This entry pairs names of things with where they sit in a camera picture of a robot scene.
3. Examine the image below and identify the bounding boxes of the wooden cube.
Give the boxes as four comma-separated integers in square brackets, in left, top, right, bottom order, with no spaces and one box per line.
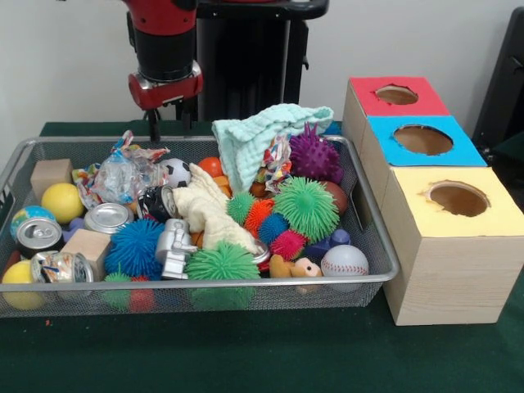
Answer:
[60,228,112,282]
[30,159,74,200]

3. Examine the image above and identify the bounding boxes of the silver toy robot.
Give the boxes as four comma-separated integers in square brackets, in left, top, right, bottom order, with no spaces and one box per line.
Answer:
[155,219,200,282]

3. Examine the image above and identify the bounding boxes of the crushed clear plastic bottle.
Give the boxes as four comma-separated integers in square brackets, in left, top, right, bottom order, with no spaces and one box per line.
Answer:
[88,153,171,206]

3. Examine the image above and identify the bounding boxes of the cream cloth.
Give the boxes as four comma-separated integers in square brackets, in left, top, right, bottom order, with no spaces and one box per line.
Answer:
[171,163,267,253]

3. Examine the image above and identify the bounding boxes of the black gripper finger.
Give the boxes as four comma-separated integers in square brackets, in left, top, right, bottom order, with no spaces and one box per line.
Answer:
[147,106,162,143]
[180,97,194,131]

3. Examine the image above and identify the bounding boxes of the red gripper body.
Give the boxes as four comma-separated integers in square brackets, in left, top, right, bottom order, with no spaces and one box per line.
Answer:
[128,60,205,111]

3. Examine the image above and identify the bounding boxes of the wooden box with three holes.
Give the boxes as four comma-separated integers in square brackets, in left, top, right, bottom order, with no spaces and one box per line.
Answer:
[341,75,524,328]

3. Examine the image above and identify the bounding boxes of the mint green cloth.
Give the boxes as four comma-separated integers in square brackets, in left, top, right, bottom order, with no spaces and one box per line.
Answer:
[211,104,335,193]

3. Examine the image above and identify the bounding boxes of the small soccer ball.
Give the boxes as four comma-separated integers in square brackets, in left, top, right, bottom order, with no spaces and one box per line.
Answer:
[158,158,192,188]

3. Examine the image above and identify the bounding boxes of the white baseball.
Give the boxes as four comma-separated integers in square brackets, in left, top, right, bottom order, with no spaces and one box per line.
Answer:
[320,244,371,292]

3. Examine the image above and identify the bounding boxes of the silver mesh bin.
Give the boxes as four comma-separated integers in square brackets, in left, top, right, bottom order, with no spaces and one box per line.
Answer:
[0,134,401,318]

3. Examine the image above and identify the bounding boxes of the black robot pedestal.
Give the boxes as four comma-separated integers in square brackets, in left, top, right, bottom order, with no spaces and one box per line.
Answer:
[192,0,331,122]

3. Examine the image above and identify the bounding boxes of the dark green tablecloth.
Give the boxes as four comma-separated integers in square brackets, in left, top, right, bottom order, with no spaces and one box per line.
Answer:
[0,120,524,393]

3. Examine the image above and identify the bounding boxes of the purple spiky ball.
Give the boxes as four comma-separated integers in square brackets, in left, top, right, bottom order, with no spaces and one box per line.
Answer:
[288,121,344,184]

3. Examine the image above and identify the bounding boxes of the large green spiky ball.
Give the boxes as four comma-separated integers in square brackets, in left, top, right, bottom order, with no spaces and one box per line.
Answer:
[273,176,341,241]

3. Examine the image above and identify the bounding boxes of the black chair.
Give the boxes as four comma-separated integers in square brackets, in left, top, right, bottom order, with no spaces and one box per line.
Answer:
[470,6,524,173]

